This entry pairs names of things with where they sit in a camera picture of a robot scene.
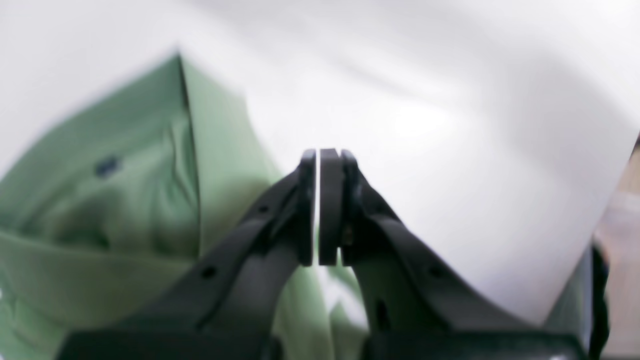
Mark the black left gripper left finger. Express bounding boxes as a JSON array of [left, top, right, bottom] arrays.
[[57, 149, 316, 360]]

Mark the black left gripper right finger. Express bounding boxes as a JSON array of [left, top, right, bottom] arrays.
[[318, 149, 588, 360]]

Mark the green t-shirt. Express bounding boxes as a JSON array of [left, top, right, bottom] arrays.
[[1, 54, 370, 360]]

